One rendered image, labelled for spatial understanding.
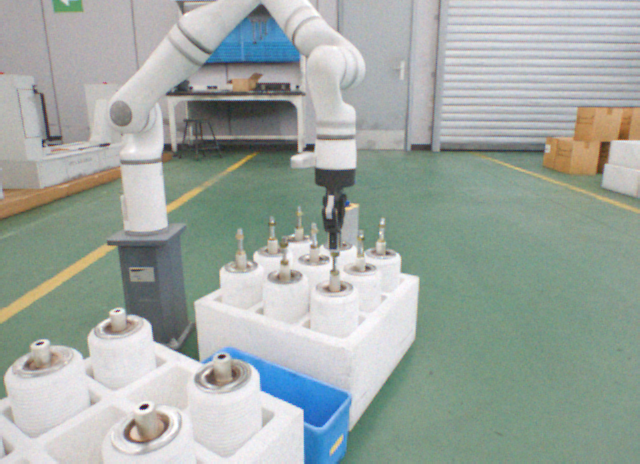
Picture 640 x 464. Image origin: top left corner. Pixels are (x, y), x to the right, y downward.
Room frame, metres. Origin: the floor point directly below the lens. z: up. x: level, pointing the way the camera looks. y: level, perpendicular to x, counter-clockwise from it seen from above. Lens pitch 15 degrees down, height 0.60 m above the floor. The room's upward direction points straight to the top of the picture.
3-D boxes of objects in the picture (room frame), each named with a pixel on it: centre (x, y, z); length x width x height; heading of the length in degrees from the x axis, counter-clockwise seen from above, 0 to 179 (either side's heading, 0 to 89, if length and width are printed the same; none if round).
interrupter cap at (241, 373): (0.49, 0.13, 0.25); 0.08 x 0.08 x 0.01
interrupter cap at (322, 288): (0.78, -0.02, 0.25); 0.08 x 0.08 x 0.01
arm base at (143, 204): (1.01, 0.43, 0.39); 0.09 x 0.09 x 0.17; 89
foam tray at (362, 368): (0.94, 0.02, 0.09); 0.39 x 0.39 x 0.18; 60
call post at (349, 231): (1.23, -0.06, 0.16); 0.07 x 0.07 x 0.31; 60
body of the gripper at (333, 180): (0.78, -0.02, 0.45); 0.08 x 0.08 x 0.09
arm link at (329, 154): (0.78, 0.00, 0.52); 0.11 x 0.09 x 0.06; 78
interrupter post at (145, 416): (0.39, 0.20, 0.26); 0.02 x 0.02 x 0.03
